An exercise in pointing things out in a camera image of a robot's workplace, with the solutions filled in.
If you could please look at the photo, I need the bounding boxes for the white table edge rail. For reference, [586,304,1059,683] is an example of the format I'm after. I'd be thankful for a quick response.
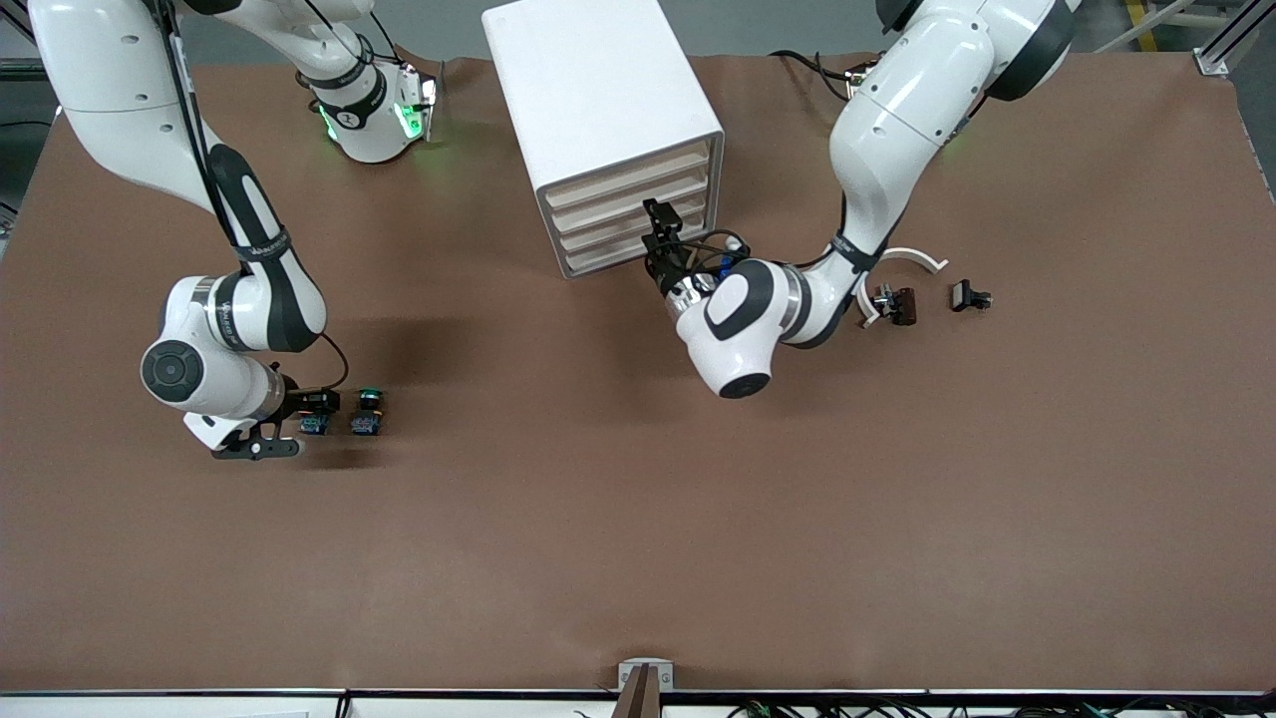
[0,693,1276,718]

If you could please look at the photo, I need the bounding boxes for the white curved plastic piece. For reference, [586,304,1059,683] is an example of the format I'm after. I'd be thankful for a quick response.
[855,247,949,330]

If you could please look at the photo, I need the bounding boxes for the grey metal bracket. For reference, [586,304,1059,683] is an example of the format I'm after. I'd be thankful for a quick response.
[618,658,675,691]

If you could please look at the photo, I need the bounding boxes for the brown paper table cover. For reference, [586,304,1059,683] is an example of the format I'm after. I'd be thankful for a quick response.
[0,50,1276,694]

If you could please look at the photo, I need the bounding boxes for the green push button switch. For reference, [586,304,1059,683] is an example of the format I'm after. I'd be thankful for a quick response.
[351,387,390,437]

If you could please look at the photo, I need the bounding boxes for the aluminium frame profile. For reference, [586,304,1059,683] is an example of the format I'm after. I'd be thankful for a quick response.
[1191,0,1276,77]

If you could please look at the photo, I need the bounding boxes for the white plastic drawer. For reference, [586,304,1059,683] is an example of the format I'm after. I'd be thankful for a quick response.
[543,140,715,212]
[553,186,717,255]
[548,163,715,233]
[558,209,717,275]

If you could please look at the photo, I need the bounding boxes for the brown small component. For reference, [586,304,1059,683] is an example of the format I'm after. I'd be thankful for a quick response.
[872,285,918,327]

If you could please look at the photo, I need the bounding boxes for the black base cable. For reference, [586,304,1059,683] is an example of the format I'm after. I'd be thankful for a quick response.
[770,45,860,101]

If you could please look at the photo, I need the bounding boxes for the white drawer cabinet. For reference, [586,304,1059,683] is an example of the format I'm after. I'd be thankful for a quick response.
[482,0,726,280]

